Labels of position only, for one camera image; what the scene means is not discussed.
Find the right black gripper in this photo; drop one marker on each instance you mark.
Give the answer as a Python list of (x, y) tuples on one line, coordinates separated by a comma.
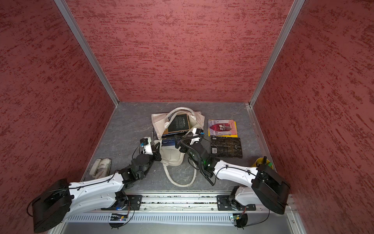
[(186, 141)]

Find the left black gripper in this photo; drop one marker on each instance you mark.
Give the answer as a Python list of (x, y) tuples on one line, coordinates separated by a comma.
[(156, 154)]

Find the black gold patterned book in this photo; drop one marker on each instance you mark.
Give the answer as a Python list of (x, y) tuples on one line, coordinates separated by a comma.
[(226, 147)]

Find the cream canvas tote bag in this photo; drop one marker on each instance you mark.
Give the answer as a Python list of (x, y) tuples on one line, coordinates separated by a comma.
[(171, 156)]

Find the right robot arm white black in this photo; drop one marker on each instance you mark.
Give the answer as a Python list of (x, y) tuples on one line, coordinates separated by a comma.
[(256, 183)]

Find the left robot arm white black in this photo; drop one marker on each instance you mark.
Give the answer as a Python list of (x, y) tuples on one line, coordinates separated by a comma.
[(63, 199)]

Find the white rolled cloth object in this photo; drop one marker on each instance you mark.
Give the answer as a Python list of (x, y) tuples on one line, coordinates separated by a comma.
[(100, 168)]

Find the yellow cup with batteries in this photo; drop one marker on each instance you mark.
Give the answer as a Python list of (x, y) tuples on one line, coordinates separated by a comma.
[(263, 160)]

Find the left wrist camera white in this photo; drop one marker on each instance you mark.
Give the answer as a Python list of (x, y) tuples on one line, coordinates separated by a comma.
[(146, 146)]

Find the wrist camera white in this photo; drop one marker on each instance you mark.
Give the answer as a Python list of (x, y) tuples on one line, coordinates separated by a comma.
[(146, 146), (197, 134)]

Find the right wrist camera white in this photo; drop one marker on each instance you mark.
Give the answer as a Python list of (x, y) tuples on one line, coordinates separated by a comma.
[(197, 134)]

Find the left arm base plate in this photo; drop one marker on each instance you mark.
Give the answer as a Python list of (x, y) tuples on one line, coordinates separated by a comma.
[(126, 203)]

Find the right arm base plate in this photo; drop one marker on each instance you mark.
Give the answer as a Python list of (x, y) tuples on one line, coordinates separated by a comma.
[(228, 203)]

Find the aluminium front rail frame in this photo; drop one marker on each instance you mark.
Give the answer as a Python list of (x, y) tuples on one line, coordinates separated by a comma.
[(185, 213)]

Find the left circuit board with wires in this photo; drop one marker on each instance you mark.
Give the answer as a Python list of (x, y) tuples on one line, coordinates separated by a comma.
[(118, 220)]

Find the circuit board with wires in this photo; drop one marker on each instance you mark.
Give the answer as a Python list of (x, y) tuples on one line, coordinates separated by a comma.
[(118, 220), (239, 220)]

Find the right circuit board with wires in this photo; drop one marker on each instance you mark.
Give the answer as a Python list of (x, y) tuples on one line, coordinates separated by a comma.
[(239, 220)]

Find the left corner aluminium post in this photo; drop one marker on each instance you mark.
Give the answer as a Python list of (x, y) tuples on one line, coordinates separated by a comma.
[(74, 27)]

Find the corner aluminium post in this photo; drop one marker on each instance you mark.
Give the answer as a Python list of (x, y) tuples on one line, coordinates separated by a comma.
[(74, 27), (286, 28)]

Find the right corner aluminium post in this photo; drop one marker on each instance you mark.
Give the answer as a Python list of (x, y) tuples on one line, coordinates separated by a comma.
[(286, 28)]

